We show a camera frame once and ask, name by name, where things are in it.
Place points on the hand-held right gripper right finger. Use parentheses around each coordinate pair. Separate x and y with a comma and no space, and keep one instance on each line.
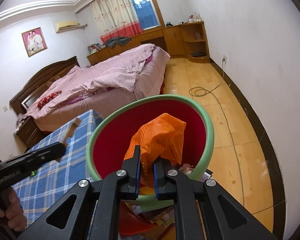
(156,182)

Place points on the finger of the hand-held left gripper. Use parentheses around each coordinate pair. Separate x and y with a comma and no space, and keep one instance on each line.
(40,153)

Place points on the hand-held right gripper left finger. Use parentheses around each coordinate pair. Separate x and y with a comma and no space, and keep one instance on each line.
(137,180)

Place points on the orange foam net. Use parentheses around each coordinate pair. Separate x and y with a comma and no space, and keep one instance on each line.
(136,142)

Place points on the notched wooden block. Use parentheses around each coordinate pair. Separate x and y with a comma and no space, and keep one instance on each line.
(71,130)

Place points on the orange plastic bag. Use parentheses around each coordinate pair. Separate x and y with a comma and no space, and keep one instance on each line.
(170,137)

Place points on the green-rimmed red bin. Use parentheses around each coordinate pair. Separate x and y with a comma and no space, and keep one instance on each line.
(110,140)

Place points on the person's left hand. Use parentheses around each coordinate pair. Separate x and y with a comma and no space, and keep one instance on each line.
(16,215)

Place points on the dark wooden nightstand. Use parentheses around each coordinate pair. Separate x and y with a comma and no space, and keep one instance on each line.
(30,135)

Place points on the blue plaid blanket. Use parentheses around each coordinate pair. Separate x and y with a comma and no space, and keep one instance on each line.
(52,180)

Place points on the crumpled pink paper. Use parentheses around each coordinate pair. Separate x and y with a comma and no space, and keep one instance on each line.
(187,169)

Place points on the pile of papers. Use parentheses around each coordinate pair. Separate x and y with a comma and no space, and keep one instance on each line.
(162,217)

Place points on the clothes pile on nightstand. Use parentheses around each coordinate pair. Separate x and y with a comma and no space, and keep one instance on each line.
(20,122)

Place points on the red plastic bag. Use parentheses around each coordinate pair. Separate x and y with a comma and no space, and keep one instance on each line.
(135,223)

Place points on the red floral pillow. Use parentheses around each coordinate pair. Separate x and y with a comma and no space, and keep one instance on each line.
(49,98)

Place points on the dark wooden headboard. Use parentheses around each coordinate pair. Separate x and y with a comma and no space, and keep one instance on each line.
(40,80)

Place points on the wooden bed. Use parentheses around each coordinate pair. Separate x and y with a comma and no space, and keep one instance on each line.
(102,97)

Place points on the bed with pink blanket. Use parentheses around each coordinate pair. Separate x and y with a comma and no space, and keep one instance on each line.
(110,72)

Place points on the black item on shelf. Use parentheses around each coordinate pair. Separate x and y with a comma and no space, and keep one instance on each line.
(198,54)

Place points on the grey clothes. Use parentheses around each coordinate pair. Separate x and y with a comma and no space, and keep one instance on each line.
(118,42)

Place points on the long wooden cabinet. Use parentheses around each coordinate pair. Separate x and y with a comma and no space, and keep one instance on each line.
(175,37)

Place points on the glass jar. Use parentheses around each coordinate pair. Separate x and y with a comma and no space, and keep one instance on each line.
(198,35)

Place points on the small black item on cabinet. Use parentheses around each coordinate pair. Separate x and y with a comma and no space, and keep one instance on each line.
(169,24)

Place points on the cream and pink curtain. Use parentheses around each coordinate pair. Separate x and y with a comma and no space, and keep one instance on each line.
(115,12)

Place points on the small items on shelf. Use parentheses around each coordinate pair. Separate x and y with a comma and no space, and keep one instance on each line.
(194,18)

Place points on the wall switch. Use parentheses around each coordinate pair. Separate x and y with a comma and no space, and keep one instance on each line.
(5,109)

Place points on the framed wall photo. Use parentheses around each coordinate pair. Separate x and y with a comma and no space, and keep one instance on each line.
(35,42)

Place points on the wall air conditioner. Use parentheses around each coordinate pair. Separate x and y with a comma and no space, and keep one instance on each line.
(66,26)

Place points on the window with wooden frame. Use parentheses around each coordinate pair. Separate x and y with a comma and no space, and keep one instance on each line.
(145,7)

